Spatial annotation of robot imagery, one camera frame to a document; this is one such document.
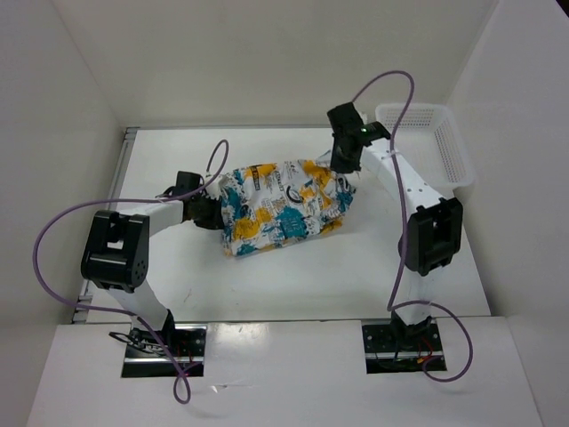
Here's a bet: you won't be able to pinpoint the white teal yellow patterned shorts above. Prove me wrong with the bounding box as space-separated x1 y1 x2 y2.
218 156 357 257

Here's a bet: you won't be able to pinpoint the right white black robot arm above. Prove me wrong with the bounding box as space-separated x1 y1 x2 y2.
327 102 463 350

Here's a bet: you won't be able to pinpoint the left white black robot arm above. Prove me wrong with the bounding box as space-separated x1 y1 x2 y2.
81 172 223 356

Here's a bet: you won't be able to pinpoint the white perforated plastic basket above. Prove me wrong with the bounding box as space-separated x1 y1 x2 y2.
375 103 475 190

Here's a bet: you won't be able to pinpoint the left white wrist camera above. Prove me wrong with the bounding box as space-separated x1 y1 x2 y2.
205 178 221 199

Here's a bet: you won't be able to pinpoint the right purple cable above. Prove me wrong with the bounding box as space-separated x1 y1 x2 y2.
349 69 474 383

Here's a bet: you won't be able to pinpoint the purple cable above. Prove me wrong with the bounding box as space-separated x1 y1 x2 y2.
33 140 230 404
349 69 474 383

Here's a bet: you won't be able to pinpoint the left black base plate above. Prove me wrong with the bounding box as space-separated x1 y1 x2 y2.
121 322 209 379

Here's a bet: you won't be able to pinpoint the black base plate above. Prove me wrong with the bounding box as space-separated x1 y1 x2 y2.
361 319 447 375
121 322 209 379

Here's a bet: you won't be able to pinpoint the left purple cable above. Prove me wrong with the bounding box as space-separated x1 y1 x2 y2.
33 140 230 404

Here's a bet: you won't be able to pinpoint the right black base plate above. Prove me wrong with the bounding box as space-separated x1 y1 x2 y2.
361 319 447 375

